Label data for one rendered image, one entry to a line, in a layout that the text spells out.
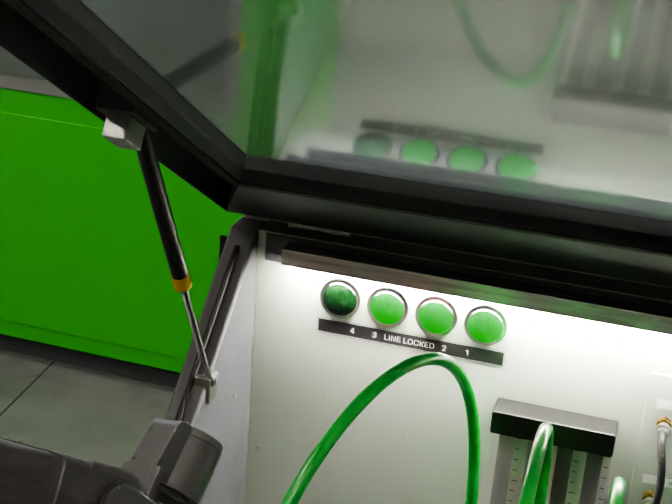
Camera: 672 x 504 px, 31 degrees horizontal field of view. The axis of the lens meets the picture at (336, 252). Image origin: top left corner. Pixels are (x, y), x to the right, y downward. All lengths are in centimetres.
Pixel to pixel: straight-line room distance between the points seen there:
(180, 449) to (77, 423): 294
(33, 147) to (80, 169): 18
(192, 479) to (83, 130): 298
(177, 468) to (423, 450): 52
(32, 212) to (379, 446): 278
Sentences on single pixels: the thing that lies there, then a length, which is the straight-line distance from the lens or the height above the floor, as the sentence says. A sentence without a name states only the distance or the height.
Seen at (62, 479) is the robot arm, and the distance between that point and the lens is 100.
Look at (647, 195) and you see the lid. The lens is 109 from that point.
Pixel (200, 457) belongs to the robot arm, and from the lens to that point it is 110.
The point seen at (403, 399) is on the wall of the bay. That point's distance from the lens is 152.
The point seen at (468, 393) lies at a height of 135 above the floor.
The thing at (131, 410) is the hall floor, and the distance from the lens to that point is 409.
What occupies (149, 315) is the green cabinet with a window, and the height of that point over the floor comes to 27.
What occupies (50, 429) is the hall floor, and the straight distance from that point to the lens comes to 400.
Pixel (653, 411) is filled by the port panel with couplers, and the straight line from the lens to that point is 147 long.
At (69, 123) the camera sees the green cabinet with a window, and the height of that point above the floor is 89.
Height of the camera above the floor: 196
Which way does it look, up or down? 21 degrees down
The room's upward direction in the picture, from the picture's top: 4 degrees clockwise
